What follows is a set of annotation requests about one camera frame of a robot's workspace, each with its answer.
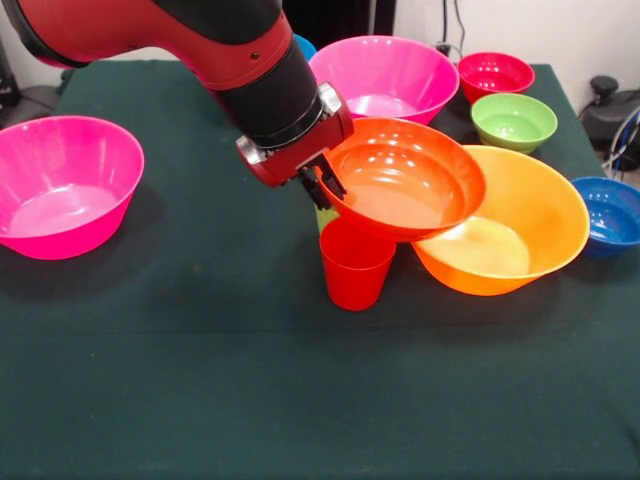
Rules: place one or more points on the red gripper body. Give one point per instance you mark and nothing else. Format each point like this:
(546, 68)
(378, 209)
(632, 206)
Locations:
(305, 155)

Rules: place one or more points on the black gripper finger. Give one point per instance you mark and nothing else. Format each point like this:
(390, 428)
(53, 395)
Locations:
(332, 182)
(315, 192)

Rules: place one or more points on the green cup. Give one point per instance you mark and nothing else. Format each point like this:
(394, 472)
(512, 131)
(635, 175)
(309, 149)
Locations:
(325, 217)

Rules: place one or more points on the orange-red bowl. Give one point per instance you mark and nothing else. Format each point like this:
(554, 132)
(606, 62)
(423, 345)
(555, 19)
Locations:
(405, 180)

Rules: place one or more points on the red cup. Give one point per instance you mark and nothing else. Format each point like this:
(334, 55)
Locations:
(355, 280)

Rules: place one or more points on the large orange bowl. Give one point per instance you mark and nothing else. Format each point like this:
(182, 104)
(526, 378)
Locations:
(530, 225)

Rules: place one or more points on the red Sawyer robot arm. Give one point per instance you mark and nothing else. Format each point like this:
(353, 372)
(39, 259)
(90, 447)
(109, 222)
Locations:
(190, 40)

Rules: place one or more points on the light blue bowl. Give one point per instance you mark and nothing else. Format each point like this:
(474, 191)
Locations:
(305, 47)

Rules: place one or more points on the large pink bowl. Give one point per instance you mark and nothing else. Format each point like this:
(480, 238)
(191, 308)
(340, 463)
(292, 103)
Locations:
(385, 80)
(65, 210)

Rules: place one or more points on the dark green tablecloth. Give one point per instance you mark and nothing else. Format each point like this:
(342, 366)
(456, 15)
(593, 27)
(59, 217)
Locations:
(300, 375)

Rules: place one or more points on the small green bowl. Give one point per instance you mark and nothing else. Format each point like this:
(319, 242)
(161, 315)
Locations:
(514, 125)

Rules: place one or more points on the small crimson bowl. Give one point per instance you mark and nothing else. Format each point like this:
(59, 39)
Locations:
(492, 75)

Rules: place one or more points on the small dark blue bowl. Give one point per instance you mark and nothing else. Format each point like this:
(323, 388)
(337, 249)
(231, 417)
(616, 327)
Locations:
(615, 225)

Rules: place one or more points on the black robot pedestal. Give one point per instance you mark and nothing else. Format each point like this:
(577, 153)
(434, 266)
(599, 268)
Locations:
(340, 17)

